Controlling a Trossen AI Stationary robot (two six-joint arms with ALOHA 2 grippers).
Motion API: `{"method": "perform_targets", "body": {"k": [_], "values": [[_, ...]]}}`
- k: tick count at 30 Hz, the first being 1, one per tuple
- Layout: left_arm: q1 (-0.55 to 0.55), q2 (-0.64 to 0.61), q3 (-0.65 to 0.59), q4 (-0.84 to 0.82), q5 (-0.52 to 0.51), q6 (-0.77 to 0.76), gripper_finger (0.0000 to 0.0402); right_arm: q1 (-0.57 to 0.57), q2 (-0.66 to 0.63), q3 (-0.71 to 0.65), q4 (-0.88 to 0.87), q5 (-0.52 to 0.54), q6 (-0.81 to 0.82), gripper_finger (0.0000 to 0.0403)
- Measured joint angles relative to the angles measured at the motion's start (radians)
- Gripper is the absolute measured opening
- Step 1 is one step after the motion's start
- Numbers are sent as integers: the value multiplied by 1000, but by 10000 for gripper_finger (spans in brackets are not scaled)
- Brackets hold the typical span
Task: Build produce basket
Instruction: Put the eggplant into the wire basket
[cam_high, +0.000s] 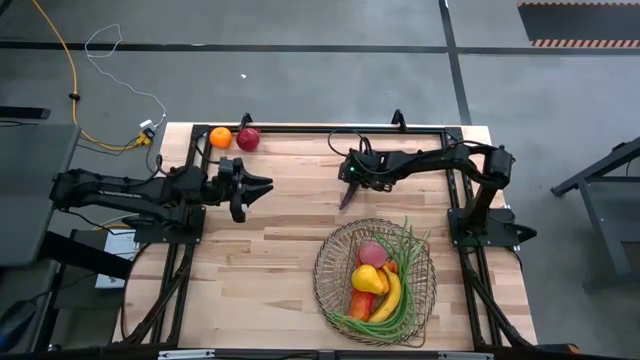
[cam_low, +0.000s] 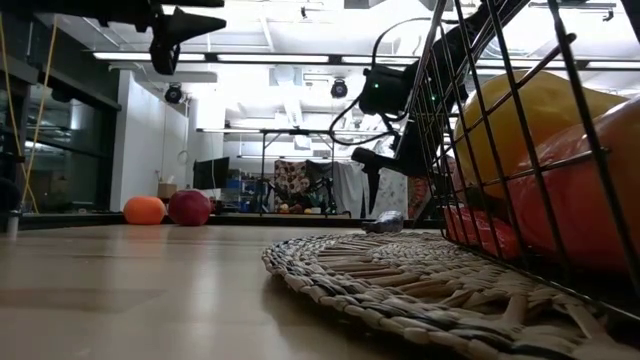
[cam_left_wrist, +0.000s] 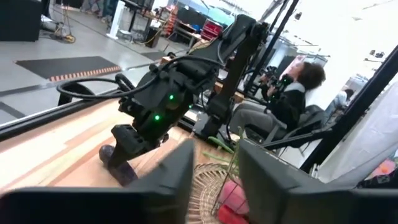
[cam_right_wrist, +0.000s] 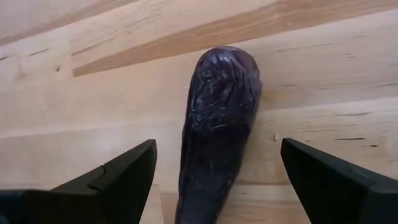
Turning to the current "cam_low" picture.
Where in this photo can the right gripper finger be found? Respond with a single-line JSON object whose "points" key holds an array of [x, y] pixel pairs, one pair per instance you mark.
{"points": [[377, 160]]}

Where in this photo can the red wrinkled pepper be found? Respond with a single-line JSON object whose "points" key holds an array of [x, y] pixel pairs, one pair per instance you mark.
{"points": [[480, 235]]}

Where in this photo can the yellow pear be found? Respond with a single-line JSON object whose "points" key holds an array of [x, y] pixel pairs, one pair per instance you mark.
{"points": [[540, 110]]}

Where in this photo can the orange fruit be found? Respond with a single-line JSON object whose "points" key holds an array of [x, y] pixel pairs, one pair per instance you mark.
{"points": [[144, 211]]}

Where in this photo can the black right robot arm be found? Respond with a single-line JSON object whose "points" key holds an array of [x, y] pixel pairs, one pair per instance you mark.
{"points": [[450, 45]]}

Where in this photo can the white printed hanging cloth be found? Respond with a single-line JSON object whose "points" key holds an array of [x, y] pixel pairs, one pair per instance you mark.
{"points": [[392, 192]]}

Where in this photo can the plain white hanging cloth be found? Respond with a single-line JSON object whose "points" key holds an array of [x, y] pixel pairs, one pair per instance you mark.
{"points": [[350, 187]]}

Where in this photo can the orange patterned hanging cloth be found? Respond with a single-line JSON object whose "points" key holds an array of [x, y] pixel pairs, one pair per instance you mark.
{"points": [[420, 192]]}

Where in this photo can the dark hanging cloth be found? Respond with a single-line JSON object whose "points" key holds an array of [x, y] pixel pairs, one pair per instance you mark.
{"points": [[320, 172]]}

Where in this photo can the black ceiling spot lamp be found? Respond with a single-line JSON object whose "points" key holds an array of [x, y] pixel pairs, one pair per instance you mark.
{"points": [[339, 89], [173, 94]]}

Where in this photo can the person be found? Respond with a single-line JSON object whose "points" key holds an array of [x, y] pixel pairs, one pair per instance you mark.
{"points": [[304, 189]]}

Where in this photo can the brown patterned hanging cloth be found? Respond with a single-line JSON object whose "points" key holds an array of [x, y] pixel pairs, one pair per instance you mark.
{"points": [[287, 172]]}

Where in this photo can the long ceiling light strip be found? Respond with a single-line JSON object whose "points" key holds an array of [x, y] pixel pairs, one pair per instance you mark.
{"points": [[275, 58]]}

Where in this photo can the black computer monitor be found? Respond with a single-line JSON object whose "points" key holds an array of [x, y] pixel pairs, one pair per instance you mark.
{"points": [[211, 172]]}

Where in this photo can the tissue box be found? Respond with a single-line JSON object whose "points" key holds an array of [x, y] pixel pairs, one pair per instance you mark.
{"points": [[167, 190]]}

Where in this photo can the red apple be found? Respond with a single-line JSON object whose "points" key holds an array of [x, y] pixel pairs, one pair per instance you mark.
{"points": [[190, 208]]}

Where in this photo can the black metal rack frame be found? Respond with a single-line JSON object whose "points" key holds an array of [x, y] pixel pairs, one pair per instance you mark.
{"points": [[263, 170]]}

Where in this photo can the black aluminium table frame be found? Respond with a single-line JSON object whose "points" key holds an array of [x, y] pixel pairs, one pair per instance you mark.
{"points": [[75, 220]]}

